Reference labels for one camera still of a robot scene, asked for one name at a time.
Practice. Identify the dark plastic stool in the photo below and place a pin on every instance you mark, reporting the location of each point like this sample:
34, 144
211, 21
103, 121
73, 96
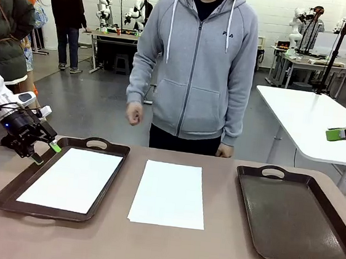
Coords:
122, 64

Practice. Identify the grey-sleeved right forearm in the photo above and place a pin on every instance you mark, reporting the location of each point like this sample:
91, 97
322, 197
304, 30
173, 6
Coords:
137, 82

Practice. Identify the white A4 paper sheet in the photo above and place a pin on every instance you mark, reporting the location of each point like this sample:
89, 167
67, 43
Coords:
68, 180

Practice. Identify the white rounded table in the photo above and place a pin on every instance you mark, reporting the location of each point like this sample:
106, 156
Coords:
301, 118

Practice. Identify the black thin lamp stand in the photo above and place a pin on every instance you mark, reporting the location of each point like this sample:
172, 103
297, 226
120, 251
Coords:
121, 12

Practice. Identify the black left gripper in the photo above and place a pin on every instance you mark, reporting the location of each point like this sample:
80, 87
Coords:
21, 129

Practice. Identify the grey round stool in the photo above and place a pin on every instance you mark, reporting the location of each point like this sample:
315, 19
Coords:
301, 86

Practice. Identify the grey background workbench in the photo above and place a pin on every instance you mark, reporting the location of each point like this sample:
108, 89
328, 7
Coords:
114, 35
310, 62

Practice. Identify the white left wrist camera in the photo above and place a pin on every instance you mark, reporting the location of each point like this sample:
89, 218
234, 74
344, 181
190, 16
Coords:
45, 111

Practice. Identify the brown plastic serving tray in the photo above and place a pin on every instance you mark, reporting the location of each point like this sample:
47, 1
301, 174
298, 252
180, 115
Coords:
290, 216
7, 202

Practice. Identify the person in plaid shirt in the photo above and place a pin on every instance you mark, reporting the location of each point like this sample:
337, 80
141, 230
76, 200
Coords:
316, 30

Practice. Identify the person in grey hoodie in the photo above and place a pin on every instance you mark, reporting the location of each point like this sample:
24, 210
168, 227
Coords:
194, 76

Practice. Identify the black camera tripod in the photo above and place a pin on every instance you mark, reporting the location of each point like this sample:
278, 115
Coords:
332, 61

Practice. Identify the distant person in black top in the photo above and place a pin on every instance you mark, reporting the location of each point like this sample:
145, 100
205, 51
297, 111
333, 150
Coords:
148, 9

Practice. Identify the white A4 paper stack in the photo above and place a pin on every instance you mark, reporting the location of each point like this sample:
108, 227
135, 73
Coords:
169, 197

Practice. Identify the person's left hand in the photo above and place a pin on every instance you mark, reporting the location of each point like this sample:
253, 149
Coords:
225, 151

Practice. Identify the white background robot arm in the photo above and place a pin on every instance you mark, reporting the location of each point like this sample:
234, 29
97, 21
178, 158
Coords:
100, 6
132, 14
295, 25

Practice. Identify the person's right hand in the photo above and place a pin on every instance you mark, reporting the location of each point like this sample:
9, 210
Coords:
134, 113

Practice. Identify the beige box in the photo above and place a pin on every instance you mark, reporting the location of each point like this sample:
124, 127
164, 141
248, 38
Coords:
261, 43

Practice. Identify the person in black jacket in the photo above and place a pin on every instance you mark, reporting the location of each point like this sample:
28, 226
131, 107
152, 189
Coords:
68, 7

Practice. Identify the grey-sleeved left forearm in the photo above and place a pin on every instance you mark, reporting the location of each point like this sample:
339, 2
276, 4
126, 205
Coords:
237, 120

